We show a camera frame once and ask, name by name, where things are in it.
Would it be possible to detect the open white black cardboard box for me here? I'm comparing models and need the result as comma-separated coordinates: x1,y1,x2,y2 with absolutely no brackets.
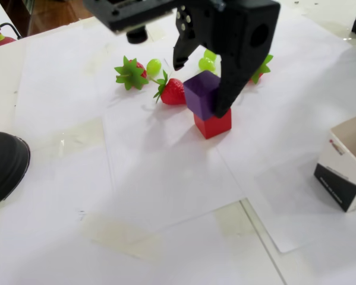
313,111,356,213

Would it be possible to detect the red wooden cube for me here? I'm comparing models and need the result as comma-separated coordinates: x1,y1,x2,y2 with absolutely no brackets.
193,107,233,140

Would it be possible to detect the red fire extinguisher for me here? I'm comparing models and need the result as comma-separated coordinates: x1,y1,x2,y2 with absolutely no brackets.
0,20,24,50

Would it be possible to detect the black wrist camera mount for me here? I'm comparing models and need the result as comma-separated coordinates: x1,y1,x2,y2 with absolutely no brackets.
82,0,180,45

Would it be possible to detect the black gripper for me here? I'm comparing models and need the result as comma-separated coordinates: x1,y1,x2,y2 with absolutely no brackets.
172,0,281,118

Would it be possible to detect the red plastic strawberry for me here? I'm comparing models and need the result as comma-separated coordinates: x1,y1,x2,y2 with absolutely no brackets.
248,54,274,86
153,69,187,106
114,55,150,91

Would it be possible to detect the brown wooden furniture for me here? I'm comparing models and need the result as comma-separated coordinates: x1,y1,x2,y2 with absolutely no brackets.
0,0,91,39

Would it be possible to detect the purple wooden cube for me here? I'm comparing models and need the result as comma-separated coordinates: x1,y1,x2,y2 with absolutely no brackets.
182,70,223,121

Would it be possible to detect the black round dome object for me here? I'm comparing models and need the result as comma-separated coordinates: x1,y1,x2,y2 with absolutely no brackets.
0,131,31,212

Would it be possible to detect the beige masking tape strip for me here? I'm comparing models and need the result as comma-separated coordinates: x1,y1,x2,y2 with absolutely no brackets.
215,201,263,240
81,212,162,261
50,118,105,156

